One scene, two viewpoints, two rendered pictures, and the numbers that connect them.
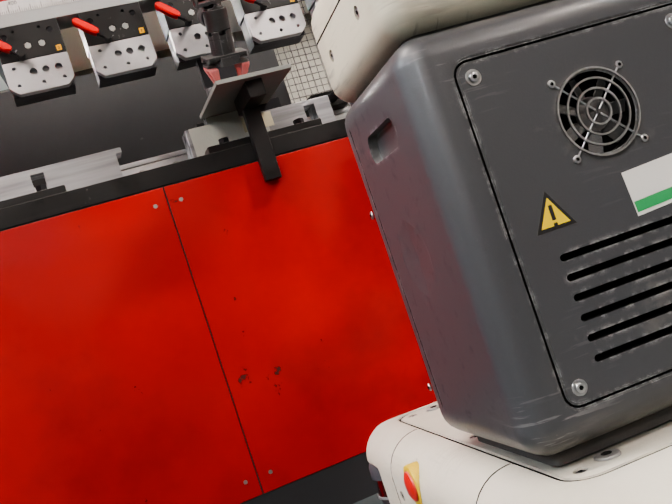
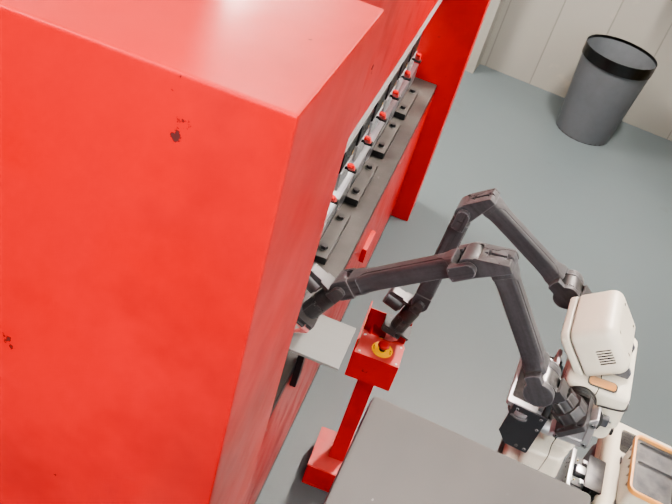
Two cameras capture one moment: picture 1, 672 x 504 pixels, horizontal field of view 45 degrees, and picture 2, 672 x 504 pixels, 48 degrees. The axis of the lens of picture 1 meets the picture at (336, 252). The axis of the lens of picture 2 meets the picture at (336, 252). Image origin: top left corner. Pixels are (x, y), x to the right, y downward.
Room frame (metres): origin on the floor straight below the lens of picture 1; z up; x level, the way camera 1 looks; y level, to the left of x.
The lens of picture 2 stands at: (1.19, 1.51, 2.57)
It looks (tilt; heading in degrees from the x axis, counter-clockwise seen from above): 39 degrees down; 296
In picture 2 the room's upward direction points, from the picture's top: 17 degrees clockwise
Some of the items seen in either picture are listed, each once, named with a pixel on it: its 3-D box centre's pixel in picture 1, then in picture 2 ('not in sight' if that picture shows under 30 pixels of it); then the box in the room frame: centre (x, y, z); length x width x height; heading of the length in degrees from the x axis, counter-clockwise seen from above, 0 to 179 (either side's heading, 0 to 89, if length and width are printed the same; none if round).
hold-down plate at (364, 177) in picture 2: not in sight; (361, 182); (2.30, -0.83, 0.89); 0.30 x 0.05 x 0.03; 109
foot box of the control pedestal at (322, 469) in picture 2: not in sight; (341, 465); (1.76, -0.29, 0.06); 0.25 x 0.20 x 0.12; 20
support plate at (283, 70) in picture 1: (243, 92); (305, 332); (1.89, 0.09, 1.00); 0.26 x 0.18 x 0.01; 19
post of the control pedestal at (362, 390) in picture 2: not in sight; (354, 410); (1.79, -0.28, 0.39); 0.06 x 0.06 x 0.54; 20
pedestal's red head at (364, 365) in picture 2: not in sight; (380, 345); (1.79, -0.28, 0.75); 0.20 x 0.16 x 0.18; 110
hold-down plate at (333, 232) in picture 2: not in sight; (331, 236); (2.17, -0.46, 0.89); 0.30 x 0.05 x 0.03; 109
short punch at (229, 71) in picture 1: (220, 74); not in sight; (2.04, 0.14, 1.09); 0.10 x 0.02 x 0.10; 109
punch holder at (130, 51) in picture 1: (118, 45); not in sight; (1.96, 0.35, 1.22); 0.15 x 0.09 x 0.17; 109
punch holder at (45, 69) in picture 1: (35, 62); not in sight; (1.90, 0.54, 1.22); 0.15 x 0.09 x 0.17; 109
